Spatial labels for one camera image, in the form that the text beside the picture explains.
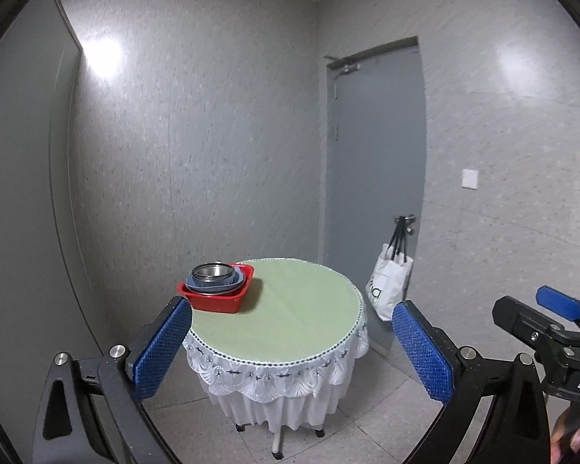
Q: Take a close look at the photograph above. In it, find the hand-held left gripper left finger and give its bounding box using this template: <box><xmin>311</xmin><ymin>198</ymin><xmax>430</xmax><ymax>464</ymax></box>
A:
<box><xmin>33</xmin><ymin>296</ymin><xmax>194</xmax><ymax>464</ymax></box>

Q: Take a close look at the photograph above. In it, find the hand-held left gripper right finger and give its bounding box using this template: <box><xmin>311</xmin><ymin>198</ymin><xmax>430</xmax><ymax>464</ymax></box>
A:
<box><xmin>391</xmin><ymin>300</ymin><xmax>552</xmax><ymax>464</ymax></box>

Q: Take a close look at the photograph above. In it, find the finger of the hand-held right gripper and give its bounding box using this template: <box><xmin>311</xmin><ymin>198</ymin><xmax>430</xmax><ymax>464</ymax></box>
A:
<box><xmin>492</xmin><ymin>296</ymin><xmax>570</xmax><ymax>351</ymax></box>
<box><xmin>536</xmin><ymin>285</ymin><xmax>580</xmax><ymax>334</ymax></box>

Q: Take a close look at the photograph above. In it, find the red plastic basin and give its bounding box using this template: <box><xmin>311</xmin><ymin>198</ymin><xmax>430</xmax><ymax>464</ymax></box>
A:
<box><xmin>176</xmin><ymin>262</ymin><xmax>255</xmax><ymax>314</ymax></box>

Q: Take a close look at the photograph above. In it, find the small steel bowl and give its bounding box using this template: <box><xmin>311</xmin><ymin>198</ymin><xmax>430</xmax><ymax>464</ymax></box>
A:
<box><xmin>191</xmin><ymin>262</ymin><xmax>237</xmax><ymax>282</ymax></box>

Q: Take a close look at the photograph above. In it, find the person's right hand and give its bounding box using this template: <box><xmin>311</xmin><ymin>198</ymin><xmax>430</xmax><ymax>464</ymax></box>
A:
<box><xmin>549</xmin><ymin>408</ymin><xmax>580</xmax><ymax>464</ymax></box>

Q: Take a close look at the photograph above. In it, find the white tote bag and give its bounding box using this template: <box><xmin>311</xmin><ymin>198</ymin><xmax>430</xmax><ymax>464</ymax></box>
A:
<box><xmin>365</xmin><ymin>220</ymin><xmax>415</xmax><ymax>322</ymax></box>

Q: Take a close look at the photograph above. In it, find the round table, green cloth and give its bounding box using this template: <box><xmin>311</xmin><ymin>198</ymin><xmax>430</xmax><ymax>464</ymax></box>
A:
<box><xmin>182</xmin><ymin>257</ymin><xmax>370</xmax><ymax>434</ymax></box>

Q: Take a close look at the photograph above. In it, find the white table base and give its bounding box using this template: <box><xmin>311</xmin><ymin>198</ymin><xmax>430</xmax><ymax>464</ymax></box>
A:
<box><xmin>234</xmin><ymin>423</ymin><xmax>326</xmax><ymax>460</ymax></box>

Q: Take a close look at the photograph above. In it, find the grey door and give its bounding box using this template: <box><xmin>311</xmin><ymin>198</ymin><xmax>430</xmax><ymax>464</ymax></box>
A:
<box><xmin>324</xmin><ymin>36</ymin><xmax>427</xmax><ymax>350</ymax></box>

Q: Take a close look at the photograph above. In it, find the metal door closer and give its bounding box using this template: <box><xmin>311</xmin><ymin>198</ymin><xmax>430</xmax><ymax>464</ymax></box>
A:
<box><xmin>324</xmin><ymin>55</ymin><xmax>361</xmax><ymax>75</ymax></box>

